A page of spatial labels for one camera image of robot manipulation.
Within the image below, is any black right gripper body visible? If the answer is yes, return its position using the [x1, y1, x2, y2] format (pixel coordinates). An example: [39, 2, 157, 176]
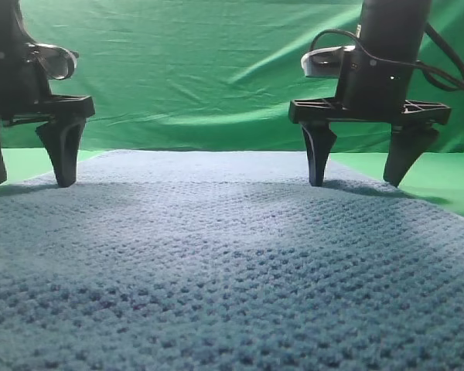
[0, 1, 95, 121]

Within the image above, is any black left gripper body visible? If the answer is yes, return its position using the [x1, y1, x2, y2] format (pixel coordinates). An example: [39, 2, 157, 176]
[288, 1, 451, 125]

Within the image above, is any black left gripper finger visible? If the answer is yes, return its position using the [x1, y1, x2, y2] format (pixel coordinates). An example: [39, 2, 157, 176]
[383, 124, 438, 187]
[301, 121, 336, 186]

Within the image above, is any blue waffle-weave towel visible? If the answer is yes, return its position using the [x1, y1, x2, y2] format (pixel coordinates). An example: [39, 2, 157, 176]
[0, 151, 464, 370]

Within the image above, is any green backdrop cloth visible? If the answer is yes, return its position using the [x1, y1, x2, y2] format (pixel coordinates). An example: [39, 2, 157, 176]
[0, 0, 464, 155]

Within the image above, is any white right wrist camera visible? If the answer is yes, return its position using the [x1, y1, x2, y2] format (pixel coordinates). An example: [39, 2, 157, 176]
[27, 43, 80, 80]

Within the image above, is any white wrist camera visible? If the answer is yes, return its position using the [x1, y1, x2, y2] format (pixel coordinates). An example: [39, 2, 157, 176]
[27, 43, 80, 80]
[300, 45, 355, 79]

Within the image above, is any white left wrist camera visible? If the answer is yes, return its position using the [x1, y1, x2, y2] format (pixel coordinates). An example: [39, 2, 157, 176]
[300, 45, 355, 79]

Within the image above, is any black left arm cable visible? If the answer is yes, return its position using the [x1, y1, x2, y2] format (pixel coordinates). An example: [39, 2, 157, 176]
[309, 22, 464, 97]

